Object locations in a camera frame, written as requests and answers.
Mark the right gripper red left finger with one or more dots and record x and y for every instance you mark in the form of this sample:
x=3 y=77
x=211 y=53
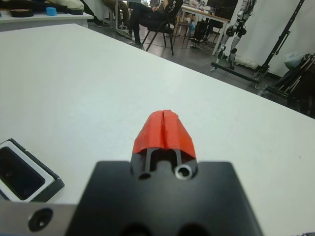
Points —
x=150 y=135

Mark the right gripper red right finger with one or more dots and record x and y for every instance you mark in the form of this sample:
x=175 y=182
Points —
x=178 y=137

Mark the slim black camera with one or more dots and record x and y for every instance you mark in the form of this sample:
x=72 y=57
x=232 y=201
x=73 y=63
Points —
x=17 y=172

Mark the black box with white liner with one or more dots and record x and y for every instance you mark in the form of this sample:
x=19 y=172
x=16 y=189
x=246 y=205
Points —
x=53 y=186

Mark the black chair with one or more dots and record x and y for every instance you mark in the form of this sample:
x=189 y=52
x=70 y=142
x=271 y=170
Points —
x=167 y=28

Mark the black bag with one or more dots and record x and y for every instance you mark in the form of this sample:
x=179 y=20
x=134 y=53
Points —
x=200 y=30

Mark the person in black clothes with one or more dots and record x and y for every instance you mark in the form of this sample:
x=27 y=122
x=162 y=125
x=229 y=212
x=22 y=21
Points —
x=147 y=22

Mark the silver humanoid robot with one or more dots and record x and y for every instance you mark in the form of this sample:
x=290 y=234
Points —
x=236 y=29

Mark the person in khaki trousers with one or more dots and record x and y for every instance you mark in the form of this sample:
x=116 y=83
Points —
x=123 y=12

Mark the wooden top desk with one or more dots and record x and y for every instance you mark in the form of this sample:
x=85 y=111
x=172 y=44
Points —
x=209 y=13

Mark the black tripod bundle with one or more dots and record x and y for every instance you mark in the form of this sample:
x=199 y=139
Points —
x=302 y=78

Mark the clear plastic bag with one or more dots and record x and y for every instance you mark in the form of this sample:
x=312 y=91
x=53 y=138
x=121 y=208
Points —
x=294 y=60

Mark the black wheeled gantry stand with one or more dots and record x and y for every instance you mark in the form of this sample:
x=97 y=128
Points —
x=280 y=41

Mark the black tape roll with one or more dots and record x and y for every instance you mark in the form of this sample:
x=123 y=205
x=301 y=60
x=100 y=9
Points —
x=75 y=11
x=22 y=13

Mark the white side table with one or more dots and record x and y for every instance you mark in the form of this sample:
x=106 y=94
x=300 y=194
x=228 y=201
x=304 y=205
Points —
x=49 y=20

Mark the beige cloth bundle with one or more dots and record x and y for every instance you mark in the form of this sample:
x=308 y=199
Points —
x=71 y=3

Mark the blue foam block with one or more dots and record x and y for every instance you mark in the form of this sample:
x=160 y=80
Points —
x=51 y=11

